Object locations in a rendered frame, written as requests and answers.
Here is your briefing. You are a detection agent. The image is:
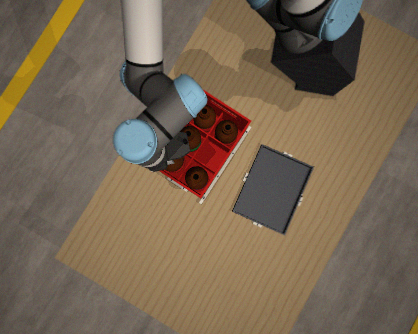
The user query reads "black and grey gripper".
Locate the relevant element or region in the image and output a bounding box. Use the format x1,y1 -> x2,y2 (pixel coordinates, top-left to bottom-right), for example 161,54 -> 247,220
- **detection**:
140,132 -> 191,172

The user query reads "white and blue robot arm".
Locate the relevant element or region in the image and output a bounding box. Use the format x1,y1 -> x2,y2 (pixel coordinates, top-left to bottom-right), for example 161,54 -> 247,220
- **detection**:
113,0 -> 363,166

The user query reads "red divided crate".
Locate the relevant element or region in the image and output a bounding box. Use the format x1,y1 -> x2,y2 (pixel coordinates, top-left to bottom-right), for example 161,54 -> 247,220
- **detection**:
160,97 -> 247,198

